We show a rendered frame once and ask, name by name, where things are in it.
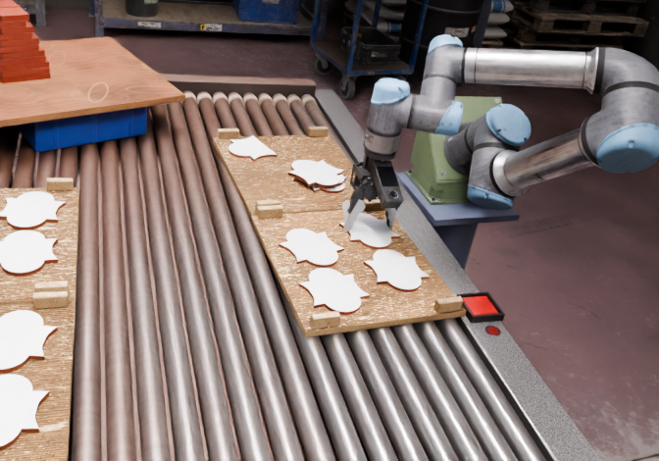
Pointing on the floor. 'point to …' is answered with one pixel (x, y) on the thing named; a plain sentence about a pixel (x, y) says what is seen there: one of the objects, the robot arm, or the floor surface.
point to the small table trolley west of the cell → (331, 53)
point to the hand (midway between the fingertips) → (369, 230)
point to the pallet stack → (574, 6)
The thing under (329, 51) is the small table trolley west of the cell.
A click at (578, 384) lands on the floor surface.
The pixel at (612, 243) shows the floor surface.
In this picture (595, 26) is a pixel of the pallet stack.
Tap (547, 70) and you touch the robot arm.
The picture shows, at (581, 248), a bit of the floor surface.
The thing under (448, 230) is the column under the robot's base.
